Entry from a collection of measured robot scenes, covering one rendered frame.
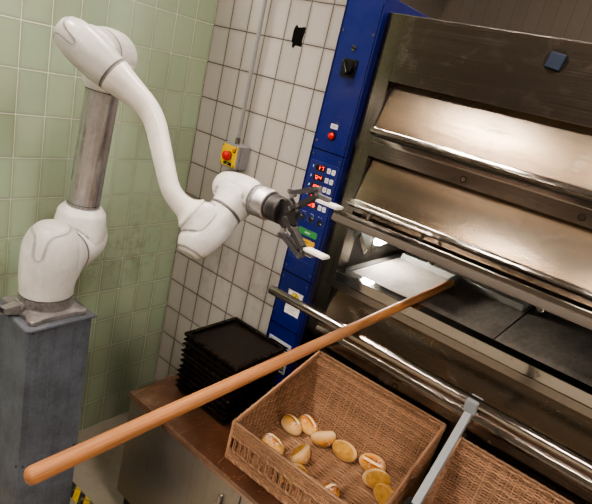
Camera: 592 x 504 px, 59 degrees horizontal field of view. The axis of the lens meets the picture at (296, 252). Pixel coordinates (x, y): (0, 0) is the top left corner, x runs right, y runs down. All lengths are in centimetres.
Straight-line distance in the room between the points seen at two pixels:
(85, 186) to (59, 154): 39
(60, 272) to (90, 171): 33
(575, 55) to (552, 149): 26
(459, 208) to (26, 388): 145
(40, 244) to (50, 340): 29
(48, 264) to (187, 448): 79
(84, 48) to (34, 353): 87
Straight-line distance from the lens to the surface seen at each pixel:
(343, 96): 196
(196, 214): 144
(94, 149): 175
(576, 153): 170
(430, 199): 182
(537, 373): 181
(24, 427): 188
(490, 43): 179
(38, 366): 177
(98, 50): 155
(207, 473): 195
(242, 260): 232
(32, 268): 167
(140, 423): 103
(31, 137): 209
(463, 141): 176
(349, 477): 200
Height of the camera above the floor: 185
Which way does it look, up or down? 19 degrees down
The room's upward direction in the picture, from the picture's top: 14 degrees clockwise
